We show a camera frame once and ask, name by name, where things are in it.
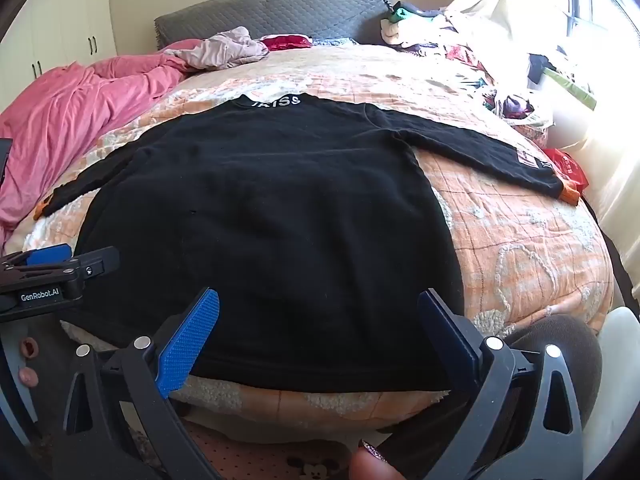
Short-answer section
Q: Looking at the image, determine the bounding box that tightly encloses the red plastic bag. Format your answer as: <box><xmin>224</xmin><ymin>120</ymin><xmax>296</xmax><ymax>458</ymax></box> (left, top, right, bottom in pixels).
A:
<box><xmin>542</xmin><ymin>147</ymin><xmax>589</xmax><ymax>196</ymax></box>

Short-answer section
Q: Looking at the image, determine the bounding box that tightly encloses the person's right hand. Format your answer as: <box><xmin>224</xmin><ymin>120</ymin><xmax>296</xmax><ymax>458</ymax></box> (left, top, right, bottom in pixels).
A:
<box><xmin>348</xmin><ymin>439</ymin><xmax>408</xmax><ymax>480</ymax></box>

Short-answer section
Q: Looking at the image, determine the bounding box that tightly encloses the person's left hand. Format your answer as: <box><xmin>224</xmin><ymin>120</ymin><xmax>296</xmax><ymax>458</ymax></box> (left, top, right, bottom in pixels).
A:
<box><xmin>16</xmin><ymin>336</ymin><xmax>42</xmax><ymax>390</ymax></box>

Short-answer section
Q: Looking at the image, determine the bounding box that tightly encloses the pile of mixed clothes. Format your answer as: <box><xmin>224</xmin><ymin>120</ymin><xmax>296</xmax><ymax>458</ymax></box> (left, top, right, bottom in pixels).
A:
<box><xmin>379</xmin><ymin>0</ymin><xmax>556</xmax><ymax>133</ymax></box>

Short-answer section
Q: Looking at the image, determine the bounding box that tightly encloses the orange patterned blanket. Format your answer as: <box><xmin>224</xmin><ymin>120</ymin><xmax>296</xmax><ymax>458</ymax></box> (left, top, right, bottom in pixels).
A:
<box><xmin>4</xmin><ymin>42</ymin><xmax>616</xmax><ymax>436</ymax></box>

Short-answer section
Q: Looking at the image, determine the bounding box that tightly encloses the grey quilted headboard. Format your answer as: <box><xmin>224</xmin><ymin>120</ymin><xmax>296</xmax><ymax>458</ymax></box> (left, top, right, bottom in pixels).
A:
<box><xmin>154</xmin><ymin>0</ymin><xmax>396</xmax><ymax>52</ymax></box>

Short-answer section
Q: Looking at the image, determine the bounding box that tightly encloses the white wardrobe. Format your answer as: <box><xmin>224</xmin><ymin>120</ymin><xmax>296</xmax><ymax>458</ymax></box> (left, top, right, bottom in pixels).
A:
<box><xmin>0</xmin><ymin>0</ymin><xmax>119</xmax><ymax>111</ymax></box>

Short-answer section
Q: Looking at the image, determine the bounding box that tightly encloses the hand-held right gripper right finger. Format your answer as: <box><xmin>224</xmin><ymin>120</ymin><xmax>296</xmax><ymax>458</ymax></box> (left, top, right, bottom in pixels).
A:
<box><xmin>417</xmin><ymin>287</ymin><xmax>586</xmax><ymax>480</ymax></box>

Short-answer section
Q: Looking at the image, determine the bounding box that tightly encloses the black sweater with orange cuffs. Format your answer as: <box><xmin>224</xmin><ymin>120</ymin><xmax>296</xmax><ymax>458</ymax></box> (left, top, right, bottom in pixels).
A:
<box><xmin>32</xmin><ymin>91</ymin><xmax>583</xmax><ymax>394</ymax></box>

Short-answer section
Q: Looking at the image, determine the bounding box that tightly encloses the person's leg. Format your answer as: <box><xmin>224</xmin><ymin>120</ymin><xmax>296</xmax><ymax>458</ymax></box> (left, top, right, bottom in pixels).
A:
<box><xmin>502</xmin><ymin>314</ymin><xmax>604</xmax><ymax>441</ymax></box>

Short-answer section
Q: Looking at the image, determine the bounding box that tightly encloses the red cloth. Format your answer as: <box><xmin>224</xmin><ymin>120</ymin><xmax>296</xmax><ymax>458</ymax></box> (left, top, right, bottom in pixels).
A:
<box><xmin>260</xmin><ymin>34</ymin><xmax>313</xmax><ymax>52</ymax></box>

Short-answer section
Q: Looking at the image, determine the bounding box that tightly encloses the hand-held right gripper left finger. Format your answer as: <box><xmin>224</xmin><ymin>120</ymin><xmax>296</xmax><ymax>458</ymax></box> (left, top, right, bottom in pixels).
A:
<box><xmin>62</xmin><ymin>287</ymin><xmax>221</xmax><ymax>480</ymax></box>

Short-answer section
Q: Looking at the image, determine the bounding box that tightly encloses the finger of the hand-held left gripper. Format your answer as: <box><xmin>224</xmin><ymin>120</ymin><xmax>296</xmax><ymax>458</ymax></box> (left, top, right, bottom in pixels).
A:
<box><xmin>74</xmin><ymin>246</ymin><xmax>121</xmax><ymax>279</ymax></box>
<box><xmin>0</xmin><ymin>243</ymin><xmax>74</xmax><ymax>274</ymax></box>

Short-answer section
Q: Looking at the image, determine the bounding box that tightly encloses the pale mauve garment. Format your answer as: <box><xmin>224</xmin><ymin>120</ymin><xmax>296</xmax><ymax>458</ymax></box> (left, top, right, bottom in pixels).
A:
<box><xmin>172</xmin><ymin>26</ymin><xmax>271</xmax><ymax>71</ymax></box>

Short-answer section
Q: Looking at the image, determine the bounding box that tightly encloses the white plastic object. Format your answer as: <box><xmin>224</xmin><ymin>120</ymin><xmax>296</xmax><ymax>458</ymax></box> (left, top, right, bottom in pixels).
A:
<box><xmin>580</xmin><ymin>305</ymin><xmax>640</xmax><ymax>480</ymax></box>

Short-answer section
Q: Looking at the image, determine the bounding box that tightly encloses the pink duvet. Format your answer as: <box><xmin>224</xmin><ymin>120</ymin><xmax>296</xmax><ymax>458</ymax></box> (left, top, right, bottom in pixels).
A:
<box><xmin>0</xmin><ymin>39</ymin><xmax>201</xmax><ymax>241</ymax></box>

